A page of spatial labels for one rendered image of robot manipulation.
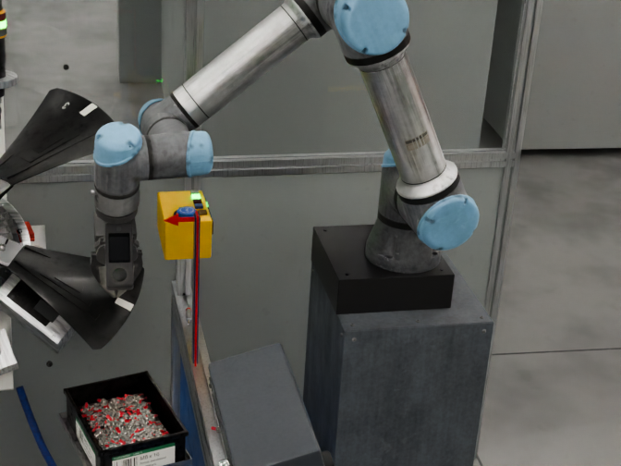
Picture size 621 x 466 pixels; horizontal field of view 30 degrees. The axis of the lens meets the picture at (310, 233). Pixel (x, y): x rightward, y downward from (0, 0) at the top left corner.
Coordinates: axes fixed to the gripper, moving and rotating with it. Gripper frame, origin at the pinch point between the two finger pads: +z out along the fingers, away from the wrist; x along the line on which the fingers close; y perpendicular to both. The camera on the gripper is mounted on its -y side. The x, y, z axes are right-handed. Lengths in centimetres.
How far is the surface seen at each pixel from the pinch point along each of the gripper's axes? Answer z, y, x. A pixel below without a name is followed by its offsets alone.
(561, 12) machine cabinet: 123, 284, -228
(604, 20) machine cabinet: 126, 282, -250
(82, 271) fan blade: 0.1, 6.4, 5.6
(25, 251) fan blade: -2.3, 9.6, 15.6
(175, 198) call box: 14.7, 41.9, -15.8
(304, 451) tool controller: -37, -63, -18
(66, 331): 11.8, 2.4, 8.8
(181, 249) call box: 17.3, 28.7, -15.9
